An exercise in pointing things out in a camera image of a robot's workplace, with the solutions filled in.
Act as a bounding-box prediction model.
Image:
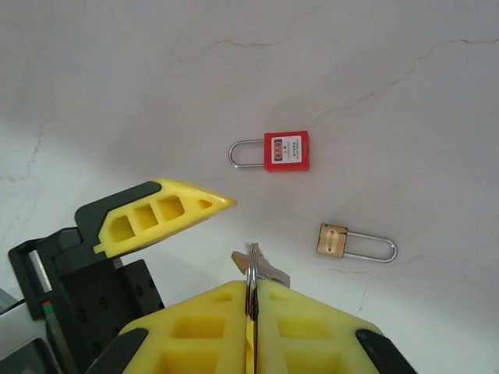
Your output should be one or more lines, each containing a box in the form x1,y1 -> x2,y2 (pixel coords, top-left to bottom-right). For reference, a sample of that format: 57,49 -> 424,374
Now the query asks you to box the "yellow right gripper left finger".
83,279 -> 249,374

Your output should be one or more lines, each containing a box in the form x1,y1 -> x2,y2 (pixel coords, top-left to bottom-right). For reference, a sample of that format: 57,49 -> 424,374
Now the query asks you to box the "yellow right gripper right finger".
255,279 -> 420,374

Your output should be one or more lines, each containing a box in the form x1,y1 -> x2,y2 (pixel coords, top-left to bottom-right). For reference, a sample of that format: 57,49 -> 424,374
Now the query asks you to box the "silver key ring with keys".
230,242 -> 292,321

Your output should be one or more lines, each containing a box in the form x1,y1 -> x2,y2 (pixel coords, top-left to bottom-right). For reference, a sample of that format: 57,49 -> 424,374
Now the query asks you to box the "brass padlock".
315,222 -> 399,264

